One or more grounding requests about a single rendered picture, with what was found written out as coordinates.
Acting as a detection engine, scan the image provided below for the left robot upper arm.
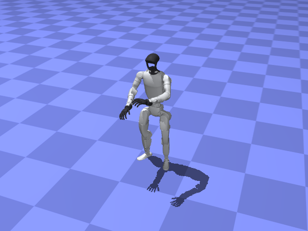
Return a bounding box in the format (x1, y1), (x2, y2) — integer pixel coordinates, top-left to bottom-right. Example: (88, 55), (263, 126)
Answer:
(162, 74), (172, 101)

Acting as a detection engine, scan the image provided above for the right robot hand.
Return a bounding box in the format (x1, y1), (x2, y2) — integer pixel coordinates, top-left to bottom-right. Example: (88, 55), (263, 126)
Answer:
(119, 104), (132, 120)

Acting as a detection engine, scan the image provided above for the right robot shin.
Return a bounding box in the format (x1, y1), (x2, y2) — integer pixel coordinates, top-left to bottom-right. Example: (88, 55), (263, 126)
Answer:
(141, 135), (152, 155)

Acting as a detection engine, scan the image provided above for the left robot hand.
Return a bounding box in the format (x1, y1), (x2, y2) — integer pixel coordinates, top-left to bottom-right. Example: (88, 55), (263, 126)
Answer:
(132, 98), (153, 107)

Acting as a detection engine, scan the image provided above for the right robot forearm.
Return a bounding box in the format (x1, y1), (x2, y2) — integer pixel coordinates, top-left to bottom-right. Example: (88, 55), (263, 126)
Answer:
(126, 88), (135, 106)

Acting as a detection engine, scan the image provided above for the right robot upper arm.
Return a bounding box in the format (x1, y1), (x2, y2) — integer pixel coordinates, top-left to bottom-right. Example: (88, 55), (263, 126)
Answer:
(131, 71), (145, 95)

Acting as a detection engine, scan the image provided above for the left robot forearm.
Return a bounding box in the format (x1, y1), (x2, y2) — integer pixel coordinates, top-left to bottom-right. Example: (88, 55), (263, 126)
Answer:
(149, 92), (170, 105)

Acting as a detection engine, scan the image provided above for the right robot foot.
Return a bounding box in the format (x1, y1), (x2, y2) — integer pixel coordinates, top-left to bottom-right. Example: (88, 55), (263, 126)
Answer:
(137, 152), (152, 161)

